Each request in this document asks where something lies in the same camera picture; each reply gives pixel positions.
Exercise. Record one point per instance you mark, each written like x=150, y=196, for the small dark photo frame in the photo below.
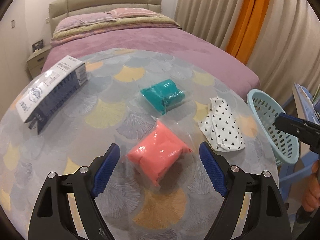
x=37, y=46

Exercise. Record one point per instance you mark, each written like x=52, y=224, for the pink packet in plastic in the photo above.
x=157, y=152

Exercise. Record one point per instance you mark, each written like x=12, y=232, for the beige padded headboard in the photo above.
x=61, y=9

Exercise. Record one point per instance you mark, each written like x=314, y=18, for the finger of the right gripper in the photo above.
x=304, y=130

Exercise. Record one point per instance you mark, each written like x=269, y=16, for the person's right hand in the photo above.
x=310, y=200

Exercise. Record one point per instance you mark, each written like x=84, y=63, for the white heart-patterned pouch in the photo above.
x=220, y=128

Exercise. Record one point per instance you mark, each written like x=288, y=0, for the teal packet in plastic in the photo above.
x=163, y=96

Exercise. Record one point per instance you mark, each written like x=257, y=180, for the light blue plastic basket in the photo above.
x=265, y=109

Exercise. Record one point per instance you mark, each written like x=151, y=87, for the pink right pillow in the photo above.
x=132, y=12

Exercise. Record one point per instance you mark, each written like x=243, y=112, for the stack of blue books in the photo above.
x=303, y=104

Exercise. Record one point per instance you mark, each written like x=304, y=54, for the beige curtain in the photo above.
x=287, y=48

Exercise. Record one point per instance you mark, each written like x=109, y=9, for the purple bed cover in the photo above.
x=171, y=41

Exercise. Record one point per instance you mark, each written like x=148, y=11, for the patterned round table cloth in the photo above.
x=108, y=109

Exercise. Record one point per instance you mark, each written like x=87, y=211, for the purple left pillow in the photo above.
x=83, y=20

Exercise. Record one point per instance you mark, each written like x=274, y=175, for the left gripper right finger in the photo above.
x=267, y=217

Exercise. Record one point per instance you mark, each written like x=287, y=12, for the grey bedside table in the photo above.
x=36, y=61

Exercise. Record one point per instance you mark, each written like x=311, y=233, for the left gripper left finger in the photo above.
x=52, y=217

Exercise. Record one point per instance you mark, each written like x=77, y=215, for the orange curtain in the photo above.
x=247, y=29

